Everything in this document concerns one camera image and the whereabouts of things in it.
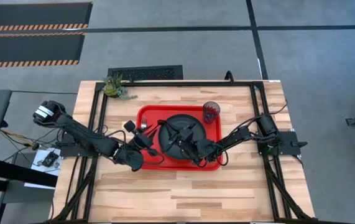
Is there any small black controller device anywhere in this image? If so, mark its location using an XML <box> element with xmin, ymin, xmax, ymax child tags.
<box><xmin>41</xmin><ymin>151</ymin><xmax>60</xmax><ymax>167</ymax></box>

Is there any red plastic tray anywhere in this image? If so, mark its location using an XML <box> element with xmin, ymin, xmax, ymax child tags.
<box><xmin>136</xmin><ymin>105</ymin><xmax>223</xmax><ymax>172</ymax></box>

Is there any black aluminium table frame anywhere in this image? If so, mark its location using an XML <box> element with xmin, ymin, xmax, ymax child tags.
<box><xmin>45</xmin><ymin>80</ymin><xmax>316</xmax><ymax>224</ymax></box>

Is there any black desk base frame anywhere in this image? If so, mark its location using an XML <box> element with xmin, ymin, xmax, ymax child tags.
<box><xmin>0</xmin><ymin>157</ymin><xmax>58</xmax><ymax>224</ymax></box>

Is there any dark red translucent cup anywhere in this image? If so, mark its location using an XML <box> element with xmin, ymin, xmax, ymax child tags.
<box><xmin>201</xmin><ymin>101</ymin><xmax>221</xmax><ymax>124</ymax></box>

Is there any black hazard-striped floor mat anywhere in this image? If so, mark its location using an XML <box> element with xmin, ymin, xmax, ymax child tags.
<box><xmin>0</xmin><ymin>32</ymin><xmax>86</xmax><ymax>69</ymax></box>
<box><xmin>0</xmin><ymin>1</ymin><xmax>94</xmax><ymax>32</ymax></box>

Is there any yellow cable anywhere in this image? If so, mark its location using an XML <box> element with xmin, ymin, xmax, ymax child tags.
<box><xmin>0</xmin><ymin>128</ymin><xmax>35</xmax><ymax>147</ymax></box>

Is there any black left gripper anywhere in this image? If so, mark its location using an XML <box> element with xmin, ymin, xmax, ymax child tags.
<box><xmin>123</xmin><ymin>119</ymin><xmax>160</xmax><ymax>157</ymax></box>

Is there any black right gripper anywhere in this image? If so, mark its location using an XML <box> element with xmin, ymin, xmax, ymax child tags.
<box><xmin>165</xmin><ymin>123</ymin><xmax>197</xmax><ymax>151</ymax></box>

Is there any small green potted plant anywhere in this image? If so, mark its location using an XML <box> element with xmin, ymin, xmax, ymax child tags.
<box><xmin>102</xmin><ymin>72</ymin><xmax>139</xmax><ymax>101</ymax></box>

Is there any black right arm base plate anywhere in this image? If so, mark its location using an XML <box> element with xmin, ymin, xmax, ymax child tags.
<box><xmin>256</xmin><ymin>130</ymin><xmax>309</xmax><ymax>157</ymax></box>

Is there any dark grey round plate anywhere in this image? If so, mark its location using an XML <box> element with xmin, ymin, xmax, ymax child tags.
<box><xmin>157</xmin><ymin>113</ymin><xmax>208</xmax><ymax>161</ymax></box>

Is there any white paper sheet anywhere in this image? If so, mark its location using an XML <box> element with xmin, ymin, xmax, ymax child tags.
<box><xmin>24</xmin><ymin>147</ymin><xmax>62</xmax><ymax>190</ymax></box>

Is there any black floor grille mat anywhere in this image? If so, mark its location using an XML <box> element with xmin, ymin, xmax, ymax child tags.
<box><xmin>107</xmin><ymin>64</ymin><xmax>184</xmax><ymax>81</ymax></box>

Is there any black cable loop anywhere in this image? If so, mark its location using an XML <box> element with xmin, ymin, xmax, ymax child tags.
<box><xmin>224</xmin><ymin>70</ymin><xmax>236</xmax><ymax>85</ymax></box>

